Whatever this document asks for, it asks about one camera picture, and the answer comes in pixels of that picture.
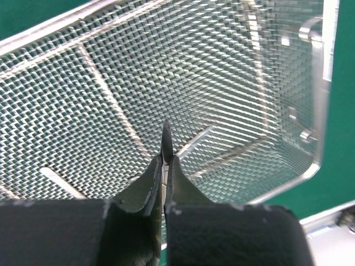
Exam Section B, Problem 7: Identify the aluminium front rail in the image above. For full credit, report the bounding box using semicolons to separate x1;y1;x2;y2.
300;200;354;240

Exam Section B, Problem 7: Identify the steel scalpel handle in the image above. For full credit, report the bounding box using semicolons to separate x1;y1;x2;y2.
40;167;86;200

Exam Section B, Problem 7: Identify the steel forceps long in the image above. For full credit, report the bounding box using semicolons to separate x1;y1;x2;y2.
160;119;174;206

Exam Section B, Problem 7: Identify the green surgical cloth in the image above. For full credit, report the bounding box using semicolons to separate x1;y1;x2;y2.
1;1;354;218

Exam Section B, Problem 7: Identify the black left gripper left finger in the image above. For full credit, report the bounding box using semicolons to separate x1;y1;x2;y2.
1;155;163;265

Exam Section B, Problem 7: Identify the metal mesh instrument tray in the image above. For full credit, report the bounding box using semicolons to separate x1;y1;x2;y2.
1;1;339;203

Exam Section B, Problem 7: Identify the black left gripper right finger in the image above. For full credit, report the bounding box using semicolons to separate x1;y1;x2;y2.
164;156;314;265

